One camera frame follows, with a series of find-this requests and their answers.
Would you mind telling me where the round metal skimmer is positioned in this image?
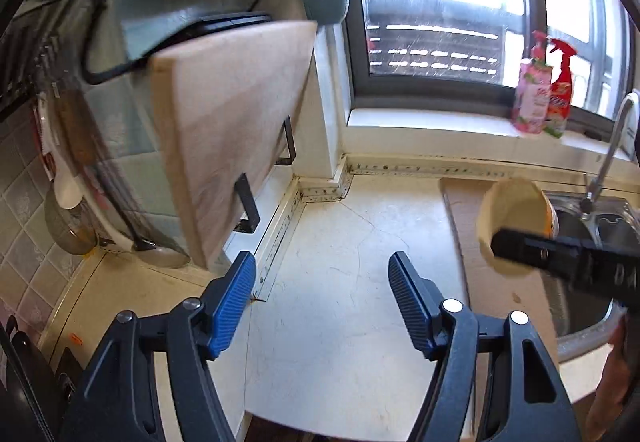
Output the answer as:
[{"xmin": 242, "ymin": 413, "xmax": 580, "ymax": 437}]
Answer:
[{"xmin": 44, "ymin": 192, "xmax": 98, "ymax": 255}]

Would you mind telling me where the person's right hand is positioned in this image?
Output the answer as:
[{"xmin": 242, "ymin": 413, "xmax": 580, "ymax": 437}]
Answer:
[{"xmin": 585, "ymin": 312, "xmax": 633, "ymax": 430}]

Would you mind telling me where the dark framed window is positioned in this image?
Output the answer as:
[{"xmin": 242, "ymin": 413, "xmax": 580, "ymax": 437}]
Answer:
[{"xmin": 345, "ymin": 0, "xmax": 640, "ymax": 125}]

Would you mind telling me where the brown cardboard sheet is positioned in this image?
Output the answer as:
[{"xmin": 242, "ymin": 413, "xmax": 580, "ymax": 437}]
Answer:
[{"xmin": 440, "ymin": 177, "xmax": 561, "ymax": 363}]

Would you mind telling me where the white rice paddle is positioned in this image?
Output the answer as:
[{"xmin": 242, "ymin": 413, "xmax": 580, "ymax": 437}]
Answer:
[{"xmin": 52, "ymin": 142, "xmax": 85, "ymax": 210}]

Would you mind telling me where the black metal wall rack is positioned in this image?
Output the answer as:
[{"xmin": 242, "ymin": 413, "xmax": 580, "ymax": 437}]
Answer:
[{"xmin": 80, "ymin": 0, "xmax": 298, "ymax": 234}]

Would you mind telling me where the black induction cooktop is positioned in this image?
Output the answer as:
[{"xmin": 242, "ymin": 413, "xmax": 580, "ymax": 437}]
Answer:
[{"xmin": 0, "ymin": 315, "xmax": 76, "ymax": 442}]

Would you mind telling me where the metal faucet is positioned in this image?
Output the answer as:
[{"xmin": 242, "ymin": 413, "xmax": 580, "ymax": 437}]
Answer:
[{"xmin": 580, "ymin": 92, "xmax": 640, "ymax": 218}]

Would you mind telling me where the stainless steel sink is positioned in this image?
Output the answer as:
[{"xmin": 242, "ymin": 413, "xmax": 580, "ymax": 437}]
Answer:
[{"xmin": 542, "ymin": 189, "xmax": 640, "ymax": 363}]

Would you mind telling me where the cream paper bowl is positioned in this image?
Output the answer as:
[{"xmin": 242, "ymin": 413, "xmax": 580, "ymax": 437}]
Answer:
[{"xmin": 475, "ymin": 177, "xmax": 558, "ymax": 278}]

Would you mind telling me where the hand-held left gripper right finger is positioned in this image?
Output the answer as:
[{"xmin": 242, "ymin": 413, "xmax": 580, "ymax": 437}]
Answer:
[{"xmin": 387, "ymin": 251, "xmax": 583, "ymax": 442}]

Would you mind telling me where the stainless steel ladle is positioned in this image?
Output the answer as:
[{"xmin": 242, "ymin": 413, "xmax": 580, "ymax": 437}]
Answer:
[{"xmin": 92, "ymin": 157, "xmax": 192, "ymax": 269}]

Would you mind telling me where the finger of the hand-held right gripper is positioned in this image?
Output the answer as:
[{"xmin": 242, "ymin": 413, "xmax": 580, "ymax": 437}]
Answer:
[{"xmin": 491, "ymin": 228, "xmax": 596, "ymax": 285}]

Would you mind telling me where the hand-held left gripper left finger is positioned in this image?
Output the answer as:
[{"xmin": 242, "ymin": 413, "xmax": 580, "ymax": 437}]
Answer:
[{"xmin": 60, "ymin": 249, "xmax": 258, "ymax": 442}]

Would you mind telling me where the red spray bottle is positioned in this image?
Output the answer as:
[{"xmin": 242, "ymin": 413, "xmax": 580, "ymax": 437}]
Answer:
[{"xmin": 544, "ymin": 37, "xmax": 578, "ymax": 139}]

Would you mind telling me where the wooden cutting board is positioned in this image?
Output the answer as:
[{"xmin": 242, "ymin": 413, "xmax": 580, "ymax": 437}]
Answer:
[{"xmin": 150, "ymin": 20, "xmax": 319, "ymax": 270}]

